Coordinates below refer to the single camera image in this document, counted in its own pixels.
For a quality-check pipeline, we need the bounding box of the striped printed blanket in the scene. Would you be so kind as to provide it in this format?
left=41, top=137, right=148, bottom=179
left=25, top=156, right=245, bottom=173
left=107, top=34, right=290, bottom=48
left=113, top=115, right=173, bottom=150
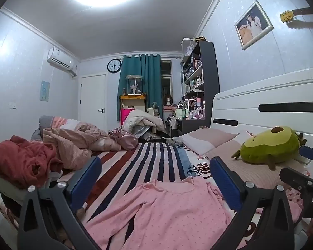
left=0, top=142, right=313, bottom=250

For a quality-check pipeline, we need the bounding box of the plain pink pillow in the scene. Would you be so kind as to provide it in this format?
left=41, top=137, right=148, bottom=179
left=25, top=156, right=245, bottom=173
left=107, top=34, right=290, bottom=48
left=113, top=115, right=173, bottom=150
left=179, top=127, right=239, bottom=158

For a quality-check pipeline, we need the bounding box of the glass display case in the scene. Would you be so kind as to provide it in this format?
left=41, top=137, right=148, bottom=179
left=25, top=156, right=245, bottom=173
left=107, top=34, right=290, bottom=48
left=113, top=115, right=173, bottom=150
left=125, top=74, right=143, bottom=95

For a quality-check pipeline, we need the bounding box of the red cloth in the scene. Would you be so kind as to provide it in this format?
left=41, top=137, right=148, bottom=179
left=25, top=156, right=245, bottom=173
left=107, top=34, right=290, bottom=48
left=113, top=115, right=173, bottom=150
left=0, top=135, right=64, bottom=189

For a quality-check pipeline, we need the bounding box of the green bottle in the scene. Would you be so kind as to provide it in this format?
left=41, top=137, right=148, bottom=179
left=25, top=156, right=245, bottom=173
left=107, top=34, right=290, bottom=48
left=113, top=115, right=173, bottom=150
left=175, top=104, right=186, bottom=119

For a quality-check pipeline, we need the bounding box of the small blue wall poster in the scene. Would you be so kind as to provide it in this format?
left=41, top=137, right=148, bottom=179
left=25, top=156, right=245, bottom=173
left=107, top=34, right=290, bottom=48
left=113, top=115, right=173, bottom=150
left=40, top=81, right=50, bottom=101

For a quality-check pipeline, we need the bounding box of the yellow guitar headstock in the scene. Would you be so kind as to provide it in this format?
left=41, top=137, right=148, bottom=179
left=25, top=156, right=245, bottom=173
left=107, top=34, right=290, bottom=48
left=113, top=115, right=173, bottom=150
left=280, top=5, right=313, bottom=23

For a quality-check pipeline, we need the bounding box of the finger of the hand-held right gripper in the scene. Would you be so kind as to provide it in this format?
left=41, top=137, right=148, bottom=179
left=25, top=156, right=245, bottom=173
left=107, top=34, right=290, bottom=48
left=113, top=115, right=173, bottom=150
left=299, top=145, right=313, bottom=166
left=280, top=167, right=313, bottom=192

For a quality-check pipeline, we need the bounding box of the framed photo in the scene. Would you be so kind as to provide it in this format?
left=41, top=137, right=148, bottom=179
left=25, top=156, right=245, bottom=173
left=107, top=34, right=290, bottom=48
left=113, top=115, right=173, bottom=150
left=234, top=0, right=274, bottom=50

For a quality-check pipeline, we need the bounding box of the pink quilt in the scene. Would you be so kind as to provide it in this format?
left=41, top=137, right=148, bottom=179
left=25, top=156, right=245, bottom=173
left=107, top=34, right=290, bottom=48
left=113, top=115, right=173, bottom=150
left=39, top=116, right=123, bottom=170

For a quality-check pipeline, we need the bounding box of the grey cloth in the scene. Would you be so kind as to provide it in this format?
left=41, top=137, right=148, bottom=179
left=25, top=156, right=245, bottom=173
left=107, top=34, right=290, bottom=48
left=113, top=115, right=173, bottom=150
left=0, top=170, right=63, bottom=206

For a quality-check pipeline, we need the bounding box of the white bed headboard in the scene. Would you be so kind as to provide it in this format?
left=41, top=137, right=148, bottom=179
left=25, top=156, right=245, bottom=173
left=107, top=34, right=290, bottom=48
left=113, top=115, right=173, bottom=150
left=211, top=68, right=313, bottom=152

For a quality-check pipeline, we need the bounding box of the yellow shelf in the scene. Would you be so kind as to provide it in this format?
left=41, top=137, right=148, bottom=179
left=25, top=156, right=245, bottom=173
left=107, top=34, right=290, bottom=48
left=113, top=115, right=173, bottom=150
left=119, top=95, right=147, bottom=129

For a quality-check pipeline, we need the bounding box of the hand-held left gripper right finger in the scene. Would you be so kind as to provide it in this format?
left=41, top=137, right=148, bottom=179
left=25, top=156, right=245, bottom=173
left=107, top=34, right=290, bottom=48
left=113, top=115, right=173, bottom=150
left=209, top=156, right=295, bottom=250

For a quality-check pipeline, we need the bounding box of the pile of beige clothes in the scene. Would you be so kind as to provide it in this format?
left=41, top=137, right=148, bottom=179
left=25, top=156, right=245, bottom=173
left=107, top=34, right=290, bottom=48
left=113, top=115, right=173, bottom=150
left=122, top=109, right=165, bottom=138

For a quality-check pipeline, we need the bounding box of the teal curtain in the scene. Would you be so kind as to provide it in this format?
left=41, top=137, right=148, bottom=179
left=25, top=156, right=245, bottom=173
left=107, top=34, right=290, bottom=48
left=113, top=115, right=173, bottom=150
left=117, top=54, right=163, bottom=121

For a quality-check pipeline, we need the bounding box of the white air conditioner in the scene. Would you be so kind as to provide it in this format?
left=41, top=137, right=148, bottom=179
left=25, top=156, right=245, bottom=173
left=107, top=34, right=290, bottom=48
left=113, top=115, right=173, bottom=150
left=47, top=47, right=77, bottom=78

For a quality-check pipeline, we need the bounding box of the white door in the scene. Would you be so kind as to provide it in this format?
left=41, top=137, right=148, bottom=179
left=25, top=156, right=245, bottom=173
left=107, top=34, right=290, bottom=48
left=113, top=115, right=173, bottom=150
left=80, top=74, right=107, bottom=132

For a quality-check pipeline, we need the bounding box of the green avocado plush toy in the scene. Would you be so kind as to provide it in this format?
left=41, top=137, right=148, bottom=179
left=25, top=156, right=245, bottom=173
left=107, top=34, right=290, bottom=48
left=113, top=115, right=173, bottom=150
left=231, top=126, right=307, bottom=171

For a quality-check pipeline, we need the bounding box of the pink dotted shirt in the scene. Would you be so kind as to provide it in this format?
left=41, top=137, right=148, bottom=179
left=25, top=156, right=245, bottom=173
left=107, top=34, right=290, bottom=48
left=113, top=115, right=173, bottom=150
left=84, top=176, right=302, bottom=250

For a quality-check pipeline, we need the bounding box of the round wall clock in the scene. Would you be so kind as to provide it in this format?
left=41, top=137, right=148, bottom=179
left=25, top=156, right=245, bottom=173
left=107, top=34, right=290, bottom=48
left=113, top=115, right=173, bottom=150
left=107, top=59, right=122, bottom=73

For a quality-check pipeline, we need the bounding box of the dark bookshelf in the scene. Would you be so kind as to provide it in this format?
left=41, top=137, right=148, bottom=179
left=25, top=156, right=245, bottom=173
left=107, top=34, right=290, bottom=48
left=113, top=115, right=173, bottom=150
left=181, top=41, right=220, bottom=105

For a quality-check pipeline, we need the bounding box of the dark desk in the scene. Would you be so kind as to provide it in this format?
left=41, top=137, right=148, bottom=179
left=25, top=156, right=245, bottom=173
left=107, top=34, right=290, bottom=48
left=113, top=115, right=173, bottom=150
left=169, top=117, right=212, bottom=136

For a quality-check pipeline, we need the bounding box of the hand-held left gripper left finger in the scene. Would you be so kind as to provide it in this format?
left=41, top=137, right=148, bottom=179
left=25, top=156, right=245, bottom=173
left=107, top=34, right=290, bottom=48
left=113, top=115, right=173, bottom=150
left=17, top=156, right=103, bottom=250

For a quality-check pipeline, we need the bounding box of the window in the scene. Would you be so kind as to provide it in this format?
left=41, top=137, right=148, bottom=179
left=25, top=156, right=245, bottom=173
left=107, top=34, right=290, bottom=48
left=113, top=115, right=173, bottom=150
left=160, top=60, right=173, bottom=105

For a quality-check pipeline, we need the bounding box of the pink box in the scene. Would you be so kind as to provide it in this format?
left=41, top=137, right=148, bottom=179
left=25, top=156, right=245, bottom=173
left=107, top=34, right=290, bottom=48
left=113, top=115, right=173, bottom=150
left=121, top=109, right=132, bottom=128

